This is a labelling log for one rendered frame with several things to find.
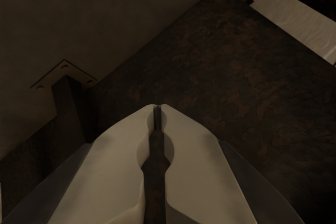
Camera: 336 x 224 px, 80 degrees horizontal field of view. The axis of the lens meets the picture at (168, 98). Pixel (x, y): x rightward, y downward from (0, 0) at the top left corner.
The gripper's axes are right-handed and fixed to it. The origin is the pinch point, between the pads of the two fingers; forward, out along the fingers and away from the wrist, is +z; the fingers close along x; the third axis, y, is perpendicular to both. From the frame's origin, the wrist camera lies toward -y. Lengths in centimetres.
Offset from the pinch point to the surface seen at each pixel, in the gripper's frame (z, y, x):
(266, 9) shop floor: 75, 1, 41
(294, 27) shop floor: 93, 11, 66
